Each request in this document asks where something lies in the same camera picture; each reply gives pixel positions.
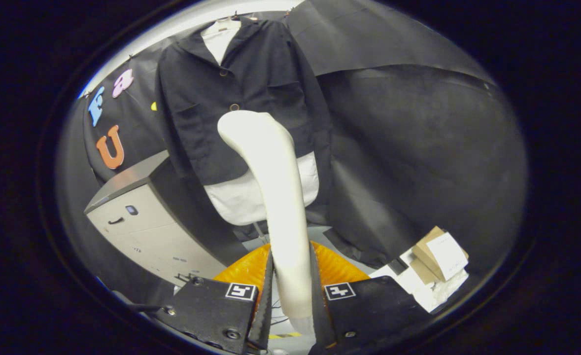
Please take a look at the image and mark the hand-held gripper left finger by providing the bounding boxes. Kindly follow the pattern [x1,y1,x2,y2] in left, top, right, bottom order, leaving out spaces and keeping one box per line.
[152,243,273,355]

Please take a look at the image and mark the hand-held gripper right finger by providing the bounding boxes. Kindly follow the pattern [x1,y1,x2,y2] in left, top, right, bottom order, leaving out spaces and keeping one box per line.
[310,242,429,355]

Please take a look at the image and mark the black suit jacket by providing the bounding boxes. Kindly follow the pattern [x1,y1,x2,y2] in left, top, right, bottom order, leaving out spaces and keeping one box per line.
[155,17,333,187]

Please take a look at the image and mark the grey drawer cabinet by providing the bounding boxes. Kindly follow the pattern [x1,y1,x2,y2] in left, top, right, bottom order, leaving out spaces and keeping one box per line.
[84,150,244,287]

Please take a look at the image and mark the black backdrop cloth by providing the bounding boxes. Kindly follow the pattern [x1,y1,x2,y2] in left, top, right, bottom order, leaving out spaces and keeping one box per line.
[56,0,527,296]

